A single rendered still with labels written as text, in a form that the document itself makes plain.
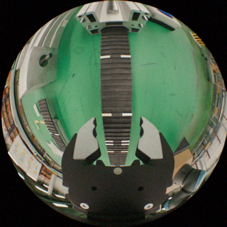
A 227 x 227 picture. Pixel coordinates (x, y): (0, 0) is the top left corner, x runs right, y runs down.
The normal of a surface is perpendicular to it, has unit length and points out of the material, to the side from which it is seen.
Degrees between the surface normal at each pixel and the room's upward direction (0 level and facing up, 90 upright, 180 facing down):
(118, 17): 0
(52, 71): 90
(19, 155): 90
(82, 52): 0
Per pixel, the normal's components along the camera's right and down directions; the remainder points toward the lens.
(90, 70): -0.04, 0.46
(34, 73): 1.00, -0.02
